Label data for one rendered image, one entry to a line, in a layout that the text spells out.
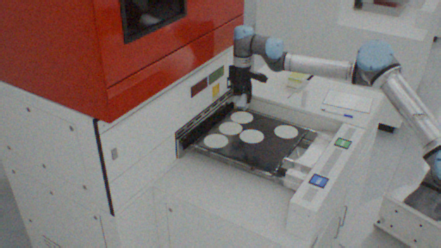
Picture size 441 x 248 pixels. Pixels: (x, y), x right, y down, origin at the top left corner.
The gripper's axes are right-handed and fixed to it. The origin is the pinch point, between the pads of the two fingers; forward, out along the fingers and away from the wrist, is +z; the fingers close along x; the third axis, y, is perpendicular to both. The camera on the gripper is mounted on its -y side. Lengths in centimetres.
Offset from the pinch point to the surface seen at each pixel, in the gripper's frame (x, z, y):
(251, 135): 7.8, 9.3, 0.6
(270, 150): 19.9, 9.4, -2.1
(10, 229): -71, 99, 121
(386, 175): -32, 99, -127
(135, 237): 22, 35, 55
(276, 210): 43.9, 17.5, 6.9
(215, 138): 4.4, 9.2, 15.1
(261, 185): 29.7, 17.4, 5.9
